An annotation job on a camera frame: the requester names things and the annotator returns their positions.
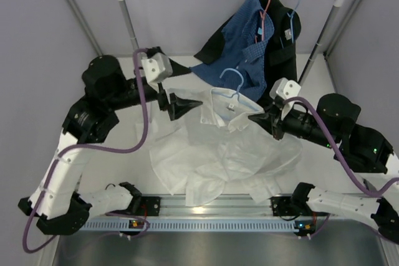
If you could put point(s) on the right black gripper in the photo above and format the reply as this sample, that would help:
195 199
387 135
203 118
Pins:
265 121

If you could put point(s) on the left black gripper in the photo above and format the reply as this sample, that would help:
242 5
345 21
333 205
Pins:
176 106

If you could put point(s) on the light blue hanger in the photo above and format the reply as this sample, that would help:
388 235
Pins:
237 91

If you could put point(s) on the white shirt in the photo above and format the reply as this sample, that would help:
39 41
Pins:
214 144

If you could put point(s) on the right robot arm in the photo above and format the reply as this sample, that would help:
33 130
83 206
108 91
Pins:
365 154

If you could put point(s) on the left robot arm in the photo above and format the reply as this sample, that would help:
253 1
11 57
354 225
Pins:
57 207

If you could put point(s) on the blue checked shirt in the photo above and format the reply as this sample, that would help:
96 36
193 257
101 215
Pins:
240 52

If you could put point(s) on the black shirt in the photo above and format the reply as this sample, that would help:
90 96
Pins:
279 62

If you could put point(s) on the blue hanger under black shirt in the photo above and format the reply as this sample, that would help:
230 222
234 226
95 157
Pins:
290 27

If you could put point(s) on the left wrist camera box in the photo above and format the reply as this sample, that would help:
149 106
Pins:
157 68

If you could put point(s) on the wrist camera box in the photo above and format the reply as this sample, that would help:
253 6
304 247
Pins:
157 68
285 89

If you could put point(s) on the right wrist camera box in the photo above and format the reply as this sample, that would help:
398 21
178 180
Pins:
285 89

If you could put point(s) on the pink wire hanger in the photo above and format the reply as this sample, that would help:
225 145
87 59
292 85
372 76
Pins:
262 34

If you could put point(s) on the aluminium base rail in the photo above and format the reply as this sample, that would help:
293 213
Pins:
218 205

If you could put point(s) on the perforated cable duct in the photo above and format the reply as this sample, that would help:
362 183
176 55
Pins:
191 225

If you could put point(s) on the aluminium frame post left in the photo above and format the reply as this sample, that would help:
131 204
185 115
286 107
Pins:
84 26

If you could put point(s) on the aluminium frame post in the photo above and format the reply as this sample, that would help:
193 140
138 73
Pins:
343 25
84 26

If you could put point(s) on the aluminium frame post right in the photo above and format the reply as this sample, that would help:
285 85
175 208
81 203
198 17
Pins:
343 25

